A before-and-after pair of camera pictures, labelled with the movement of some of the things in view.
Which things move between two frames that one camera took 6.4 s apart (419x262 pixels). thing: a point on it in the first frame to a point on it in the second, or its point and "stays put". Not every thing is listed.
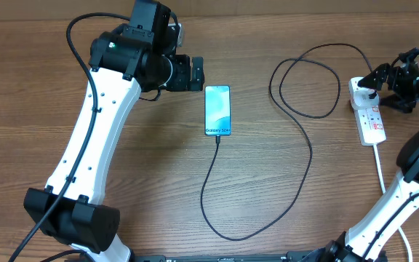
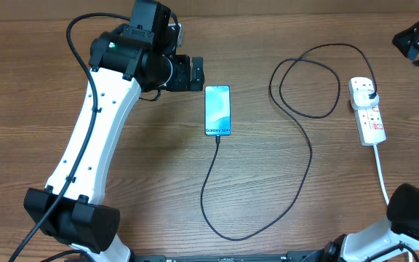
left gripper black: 182,81 stays put
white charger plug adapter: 361,99 stays put
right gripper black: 393,73 to 417,39
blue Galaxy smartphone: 217,110 stays put
